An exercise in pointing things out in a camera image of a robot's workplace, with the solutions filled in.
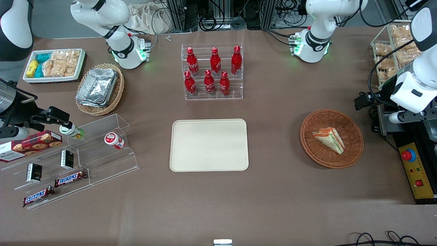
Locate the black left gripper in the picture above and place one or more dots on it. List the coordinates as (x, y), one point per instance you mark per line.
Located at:
(385, 91)

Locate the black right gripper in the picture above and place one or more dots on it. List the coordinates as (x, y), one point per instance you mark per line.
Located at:
(17, 112)

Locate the triangle sandwich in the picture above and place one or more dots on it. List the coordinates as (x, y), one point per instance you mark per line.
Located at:
(330, 139)

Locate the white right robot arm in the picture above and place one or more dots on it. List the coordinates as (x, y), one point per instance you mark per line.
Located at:
(120, 44)

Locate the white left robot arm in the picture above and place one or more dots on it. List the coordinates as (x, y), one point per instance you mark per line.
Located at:
(317, 42)

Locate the white rectangular snack tray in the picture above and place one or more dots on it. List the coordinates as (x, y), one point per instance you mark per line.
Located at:
(80, 65)

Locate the brown wicker basket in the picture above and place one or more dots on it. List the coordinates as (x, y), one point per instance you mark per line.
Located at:
(315, 150)

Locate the light oval wicker basket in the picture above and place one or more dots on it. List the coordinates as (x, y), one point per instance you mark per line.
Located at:
(117, 92)

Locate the beige plastic tray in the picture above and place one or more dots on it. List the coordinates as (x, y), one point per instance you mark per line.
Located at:
(208, 145)

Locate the green cap small bottle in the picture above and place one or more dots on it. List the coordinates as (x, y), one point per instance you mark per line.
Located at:
(72, 131)

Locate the red tartan cookie box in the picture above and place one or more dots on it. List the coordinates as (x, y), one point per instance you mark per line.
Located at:
(32, 145)

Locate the small black box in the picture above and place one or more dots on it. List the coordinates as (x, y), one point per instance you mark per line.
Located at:
(34, 172)
(67, 159)

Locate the teal snack pack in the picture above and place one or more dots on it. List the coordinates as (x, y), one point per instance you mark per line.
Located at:
(39, 71)
(43, 57)

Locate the clear rice cracker pack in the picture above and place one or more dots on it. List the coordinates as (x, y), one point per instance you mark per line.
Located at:
(58, 69)
(66, 56)

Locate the yellow snack pack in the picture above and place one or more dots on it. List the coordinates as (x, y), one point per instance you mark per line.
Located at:
(32, 68)

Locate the stacked aluminium foil trays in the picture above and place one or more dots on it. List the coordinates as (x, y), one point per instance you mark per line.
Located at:
(97, 87)

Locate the Snickers chocolate bar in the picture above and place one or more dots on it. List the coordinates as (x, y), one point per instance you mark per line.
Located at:
(70, 178)
(37, 196)

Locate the red cap small bottle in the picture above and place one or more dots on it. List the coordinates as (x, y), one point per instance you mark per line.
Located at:
(112, 139)

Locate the red emergency stop button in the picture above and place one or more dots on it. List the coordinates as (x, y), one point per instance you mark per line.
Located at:
(408, 155)

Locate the clear acrylic step stand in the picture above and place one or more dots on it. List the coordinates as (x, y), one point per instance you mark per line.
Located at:
(51, 194)
(109, 160)

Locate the yellow black control box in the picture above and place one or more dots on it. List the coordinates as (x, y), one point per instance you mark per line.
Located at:
(421, 177)

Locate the clear acrylic bottle rack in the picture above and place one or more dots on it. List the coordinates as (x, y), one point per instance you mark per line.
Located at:
(235, 87)

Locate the red cola bottle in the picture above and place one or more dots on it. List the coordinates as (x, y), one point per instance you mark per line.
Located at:
(236, 61)
(192, 63)
(224, 85)
(190, 85)
(215, 63)
(209, 84)

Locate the crumpled beige cloth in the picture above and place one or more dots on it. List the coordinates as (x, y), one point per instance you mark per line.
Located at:
(146, 18)

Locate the aluminium frame rack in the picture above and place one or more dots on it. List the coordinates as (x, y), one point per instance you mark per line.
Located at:
(179, 15)

